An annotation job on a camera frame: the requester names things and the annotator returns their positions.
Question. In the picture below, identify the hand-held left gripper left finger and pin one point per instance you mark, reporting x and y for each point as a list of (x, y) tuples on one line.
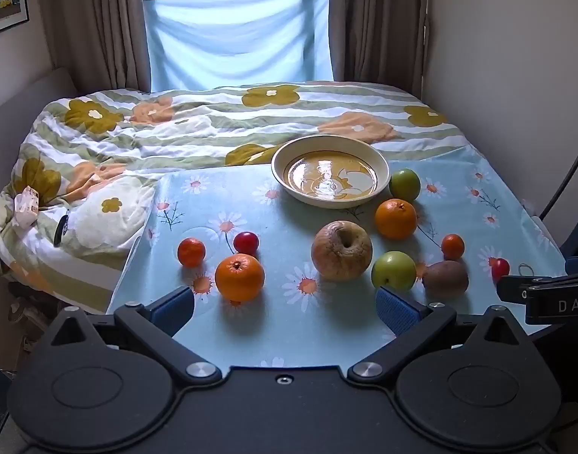
[(174, 310)]

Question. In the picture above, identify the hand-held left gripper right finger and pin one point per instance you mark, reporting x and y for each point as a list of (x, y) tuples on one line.
[(397, 314)]

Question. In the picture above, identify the green apple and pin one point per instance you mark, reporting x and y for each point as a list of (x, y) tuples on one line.
[(405, 185), (393, 272)]

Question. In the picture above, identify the brown kiwi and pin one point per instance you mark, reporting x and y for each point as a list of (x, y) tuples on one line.
[(445, 279)]

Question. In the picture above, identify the large orange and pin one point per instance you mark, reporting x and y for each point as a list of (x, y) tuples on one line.
[(239, 278), (395, 220)]

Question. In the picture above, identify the wrinkled brown apple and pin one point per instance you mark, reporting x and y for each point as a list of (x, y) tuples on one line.
[(338, 255)]

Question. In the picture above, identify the small red plum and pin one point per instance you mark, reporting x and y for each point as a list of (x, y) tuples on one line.
[(246, 243)]

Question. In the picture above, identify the cream bowl with yellow print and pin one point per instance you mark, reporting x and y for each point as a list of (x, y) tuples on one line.
[(331, 175)]

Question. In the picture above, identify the small tangerine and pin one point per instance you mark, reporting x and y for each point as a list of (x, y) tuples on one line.
[(453, 247), (191, 252)]

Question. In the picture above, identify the light blue daisy tablecloth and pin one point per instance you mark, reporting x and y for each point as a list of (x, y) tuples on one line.
[(279, 227)]

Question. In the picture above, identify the small black object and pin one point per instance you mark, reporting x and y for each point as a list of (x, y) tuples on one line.
[(61, 231)]

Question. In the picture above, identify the floral striped blanket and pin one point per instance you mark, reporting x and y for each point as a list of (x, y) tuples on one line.
[(175, 123)]

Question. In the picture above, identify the grey padded headboard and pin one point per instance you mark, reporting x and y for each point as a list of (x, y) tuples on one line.
[(33, 90)]

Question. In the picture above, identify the light blue window cloth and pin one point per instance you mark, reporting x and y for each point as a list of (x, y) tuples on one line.
[(237, 38)]

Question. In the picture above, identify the brown curtain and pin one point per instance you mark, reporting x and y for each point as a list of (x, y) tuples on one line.
[(95, 23), (379, 23)]

